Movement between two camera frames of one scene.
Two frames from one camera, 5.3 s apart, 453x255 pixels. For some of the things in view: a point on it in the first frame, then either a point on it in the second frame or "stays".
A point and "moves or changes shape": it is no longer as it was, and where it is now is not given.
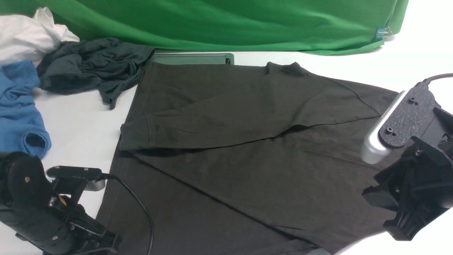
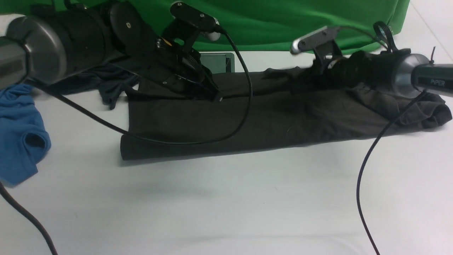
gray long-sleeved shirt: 246,159 moves or changes shape
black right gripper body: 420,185 to 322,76
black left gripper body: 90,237 to 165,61
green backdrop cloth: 302,27 stays
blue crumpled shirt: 21,129 stays
